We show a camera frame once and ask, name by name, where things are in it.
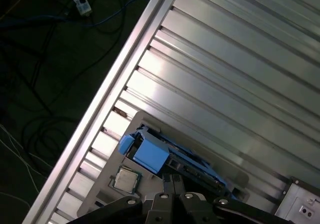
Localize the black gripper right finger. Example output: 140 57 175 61
174 174 296 224

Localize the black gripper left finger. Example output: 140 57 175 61
71 173 175 224

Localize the hard disk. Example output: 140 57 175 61
118 125 238 199

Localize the silver CPU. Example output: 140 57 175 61
110 165 143 194

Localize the grey parts rack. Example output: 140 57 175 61
76 111 251 224

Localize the black open PC case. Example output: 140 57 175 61
273 175 320 224

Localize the white power strip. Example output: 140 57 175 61
66 0 92 17

